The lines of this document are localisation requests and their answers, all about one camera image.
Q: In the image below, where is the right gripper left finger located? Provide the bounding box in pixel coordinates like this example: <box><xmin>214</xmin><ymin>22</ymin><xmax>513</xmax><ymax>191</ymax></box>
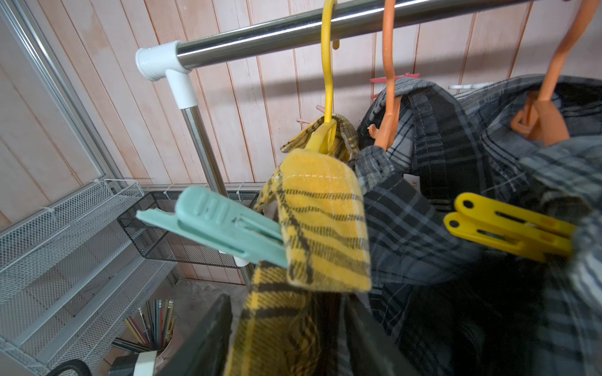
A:
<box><xmin>158</xmin><ymin>294</ymin><xmax>233</xmax><ymax>376</ymax></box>

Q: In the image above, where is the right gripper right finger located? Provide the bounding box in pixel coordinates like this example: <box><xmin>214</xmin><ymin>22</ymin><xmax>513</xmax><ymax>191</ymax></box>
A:
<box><xmin>343</xmin><ymin>295</ymin><xmax>419</xmax><ymax>375</ymax></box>

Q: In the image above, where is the mint green clothespin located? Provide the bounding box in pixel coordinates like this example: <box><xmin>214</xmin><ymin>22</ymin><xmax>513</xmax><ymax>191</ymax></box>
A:
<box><xmin>136</xmin><ymin>186</ymin><xmax>288</xmax><ymax>268</ymax></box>

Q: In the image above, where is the yellow plaid shirt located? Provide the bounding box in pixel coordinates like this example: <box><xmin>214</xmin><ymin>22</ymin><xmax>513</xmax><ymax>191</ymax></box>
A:
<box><xmin>224</xmin><ymin>115</ymin><xmax>372</xmax><ymax>375</ymax></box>

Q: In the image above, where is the yellow plastic hanger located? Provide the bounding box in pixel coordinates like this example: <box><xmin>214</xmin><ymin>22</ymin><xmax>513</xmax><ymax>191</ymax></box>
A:
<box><xmin>305</xmin><ymin>0</ymin><xmax>340</xmax><ymax>154</ymax></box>

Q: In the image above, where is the orange hanger left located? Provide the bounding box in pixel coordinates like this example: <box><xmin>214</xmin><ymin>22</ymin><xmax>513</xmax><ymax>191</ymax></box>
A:
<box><xmin>368</xmin><ymin>0</ymin><xmax>401</xmax><ymax>151</ymax></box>

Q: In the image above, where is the orange hanger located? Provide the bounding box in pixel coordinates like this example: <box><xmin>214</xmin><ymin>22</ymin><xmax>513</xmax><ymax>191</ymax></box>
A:
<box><xmin>511</xmin><ymin>0</ymin><xmax>600</xmax><ymax>147</ymax></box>
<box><xmin>368</xmin><ymin>0</ymin><xmax>401</xmax><ymax>151</ymax></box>

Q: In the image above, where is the orange hanger right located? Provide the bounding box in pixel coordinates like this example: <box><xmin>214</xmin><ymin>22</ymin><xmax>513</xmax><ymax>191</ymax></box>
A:
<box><xmin>511</xmin><ymin>0</ymin><xmax>600</xmax><ymax>147</ymax></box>

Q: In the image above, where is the pink pencil cup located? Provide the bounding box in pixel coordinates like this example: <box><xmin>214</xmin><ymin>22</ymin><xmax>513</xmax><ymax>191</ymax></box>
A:
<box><xmin>109</xmin><ymin>299</ymin><xmax>177</xmax><ymax>375</ymax></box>

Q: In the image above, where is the grey plaid shirt left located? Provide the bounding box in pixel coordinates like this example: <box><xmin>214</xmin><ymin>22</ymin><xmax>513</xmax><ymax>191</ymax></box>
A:
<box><xmin>355</xmin><ymin>78</ymin><xmax>601</xmax><ymax>375</ymax></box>

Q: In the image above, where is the grey plaid shirt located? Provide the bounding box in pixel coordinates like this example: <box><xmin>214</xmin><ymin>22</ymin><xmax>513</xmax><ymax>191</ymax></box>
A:
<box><xmin>355</xmin><ymin>78</ymin><xmax>601</xmax><ymax>375</ymax></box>
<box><xmin>459</xmin><ymin>75</ymin><xmax>601</xmax><ymax>339</ymax></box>

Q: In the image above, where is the yellow clothespin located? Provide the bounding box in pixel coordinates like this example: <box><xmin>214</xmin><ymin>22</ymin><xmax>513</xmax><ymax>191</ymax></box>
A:
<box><xmin>444</xmin><ymin>193</ymin><xmax>575</xmax><ymax>263</ymax></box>

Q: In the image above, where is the grey plaid shirt right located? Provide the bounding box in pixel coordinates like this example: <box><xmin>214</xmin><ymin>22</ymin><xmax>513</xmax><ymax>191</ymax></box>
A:
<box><xmin>459</xmin><ymin>75</ymin><xmax>601</xmax><ymax>339</ymax></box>

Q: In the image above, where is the metal clothes rack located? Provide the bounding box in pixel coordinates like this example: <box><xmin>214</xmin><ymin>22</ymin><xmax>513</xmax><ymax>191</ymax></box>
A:
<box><xmin>135</xmin><ymin>0</ymin><xmax>537</xmax><ymax>288</ymax></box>

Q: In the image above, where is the black mesh wall basket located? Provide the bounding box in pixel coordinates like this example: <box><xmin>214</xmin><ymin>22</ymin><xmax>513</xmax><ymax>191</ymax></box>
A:
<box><xmin>118</xmin><ymin>191</ymin><xmax>236</xmax><ymax>268</ymax></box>

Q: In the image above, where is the white wire mesh shelf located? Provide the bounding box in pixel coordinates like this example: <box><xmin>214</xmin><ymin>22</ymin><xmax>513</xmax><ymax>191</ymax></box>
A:
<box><xmin>1</xmin><ymin>180</ymin><xmax>172</xmax><ymax>375</ymax></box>

